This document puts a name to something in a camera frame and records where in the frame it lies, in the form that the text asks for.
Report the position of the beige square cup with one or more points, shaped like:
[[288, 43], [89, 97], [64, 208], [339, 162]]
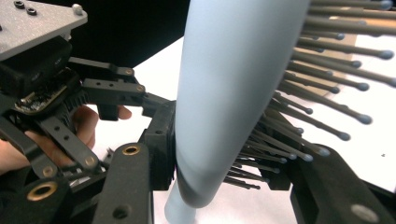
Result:
[[348, 42]]

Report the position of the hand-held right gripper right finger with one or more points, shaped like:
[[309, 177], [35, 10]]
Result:
[[330, 193]]

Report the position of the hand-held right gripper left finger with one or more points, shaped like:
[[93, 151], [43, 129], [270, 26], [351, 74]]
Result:
[[160, 146]]

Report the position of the light blue hairbrush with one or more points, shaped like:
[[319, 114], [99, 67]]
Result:
[[230, 77]]

